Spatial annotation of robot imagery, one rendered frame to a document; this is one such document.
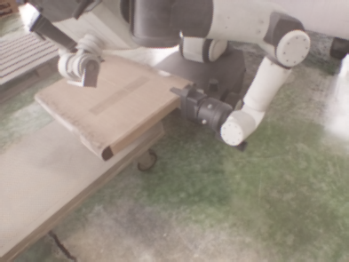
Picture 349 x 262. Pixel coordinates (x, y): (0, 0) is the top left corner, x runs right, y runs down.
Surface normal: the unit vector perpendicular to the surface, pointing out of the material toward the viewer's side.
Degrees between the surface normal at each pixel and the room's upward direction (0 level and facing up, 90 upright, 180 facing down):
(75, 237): 0
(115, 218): 0
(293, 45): 89
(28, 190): 0
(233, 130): 72
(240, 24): 89
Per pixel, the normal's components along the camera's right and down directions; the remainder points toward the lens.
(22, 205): -0.05, -0.73
